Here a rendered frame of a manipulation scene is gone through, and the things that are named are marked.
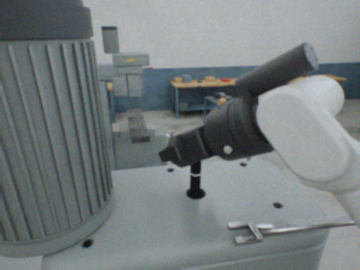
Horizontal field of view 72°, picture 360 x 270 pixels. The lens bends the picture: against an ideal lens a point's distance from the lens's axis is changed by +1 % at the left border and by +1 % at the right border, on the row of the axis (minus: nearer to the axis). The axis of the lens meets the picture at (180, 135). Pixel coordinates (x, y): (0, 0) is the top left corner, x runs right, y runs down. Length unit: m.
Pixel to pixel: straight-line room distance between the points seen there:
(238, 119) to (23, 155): 0.26
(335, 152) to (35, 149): 0.32
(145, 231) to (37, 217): 0.15
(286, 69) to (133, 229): 0.31
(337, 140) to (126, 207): 0.34
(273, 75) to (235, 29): 7.12
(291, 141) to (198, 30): 6.86
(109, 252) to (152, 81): 6.70
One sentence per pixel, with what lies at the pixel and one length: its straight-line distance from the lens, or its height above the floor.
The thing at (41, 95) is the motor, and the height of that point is 2.11.
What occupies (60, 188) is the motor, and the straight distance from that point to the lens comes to 0.36.
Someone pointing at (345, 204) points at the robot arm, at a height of 2.00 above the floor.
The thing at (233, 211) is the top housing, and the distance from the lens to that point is 0.45.
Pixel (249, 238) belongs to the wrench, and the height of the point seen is 1.90.
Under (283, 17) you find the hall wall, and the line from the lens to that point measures 8.07.
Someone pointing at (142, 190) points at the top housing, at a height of 1.89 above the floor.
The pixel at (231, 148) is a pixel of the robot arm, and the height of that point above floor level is 2.03.
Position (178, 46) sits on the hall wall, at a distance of 7.00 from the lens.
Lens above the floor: 2.18
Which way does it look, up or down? 23 degrees down
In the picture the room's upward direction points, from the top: straight up
